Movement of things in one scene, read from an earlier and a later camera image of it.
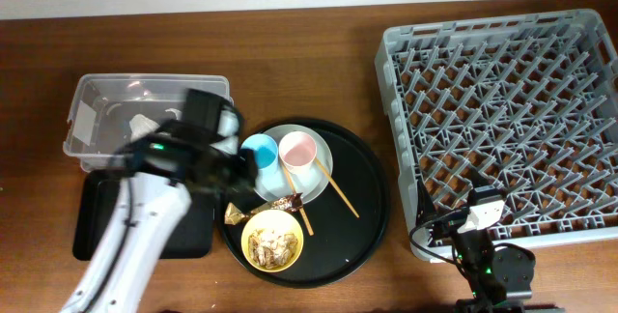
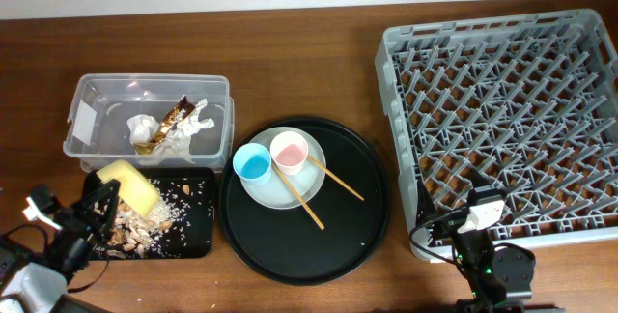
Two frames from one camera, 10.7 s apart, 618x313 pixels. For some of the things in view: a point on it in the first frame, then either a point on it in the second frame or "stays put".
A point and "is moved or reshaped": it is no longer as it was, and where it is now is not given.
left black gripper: [245, 173] to [71, 220]
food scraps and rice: [271, 249] is moved or reshaped
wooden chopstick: [336, 186] to [322, 166]
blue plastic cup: [266, 155] is moved or reshaped
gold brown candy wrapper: [234, 215] to [182, 107]
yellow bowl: [272, 241] is moved or reshaped
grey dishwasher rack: [526, 104] stays put
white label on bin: [84, 123] stays put
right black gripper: [446, 221] stays put
